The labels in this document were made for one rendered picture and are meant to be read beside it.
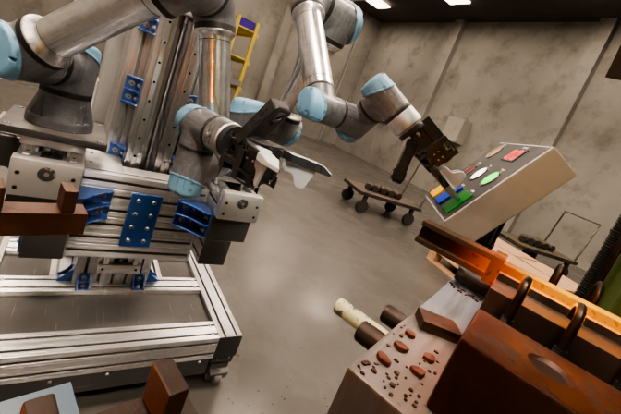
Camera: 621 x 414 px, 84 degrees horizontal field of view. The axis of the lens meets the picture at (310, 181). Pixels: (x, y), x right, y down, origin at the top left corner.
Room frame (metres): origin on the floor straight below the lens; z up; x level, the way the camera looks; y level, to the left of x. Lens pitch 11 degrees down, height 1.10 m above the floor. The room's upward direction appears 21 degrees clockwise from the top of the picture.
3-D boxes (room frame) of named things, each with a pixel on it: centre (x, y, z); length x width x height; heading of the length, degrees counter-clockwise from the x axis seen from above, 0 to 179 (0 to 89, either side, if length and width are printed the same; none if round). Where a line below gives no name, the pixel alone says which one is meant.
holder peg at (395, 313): (0.44, -0.18, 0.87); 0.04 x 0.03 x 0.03; 57
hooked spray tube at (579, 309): (0.30, -0.27, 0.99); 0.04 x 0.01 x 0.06; 147
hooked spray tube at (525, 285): (0.33, -0.23, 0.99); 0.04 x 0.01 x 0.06; 147
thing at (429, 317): (0.36, -0.19, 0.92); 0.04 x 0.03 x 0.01; 88
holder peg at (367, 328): (0.37, -0.14, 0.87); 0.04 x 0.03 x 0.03; 57
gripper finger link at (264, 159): (0.54, 0.08, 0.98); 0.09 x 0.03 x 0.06; 21
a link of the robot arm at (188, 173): (0.75, 0.26, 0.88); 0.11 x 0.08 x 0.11; 176
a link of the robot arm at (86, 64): (0.89, 0.69, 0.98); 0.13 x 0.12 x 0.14; 176
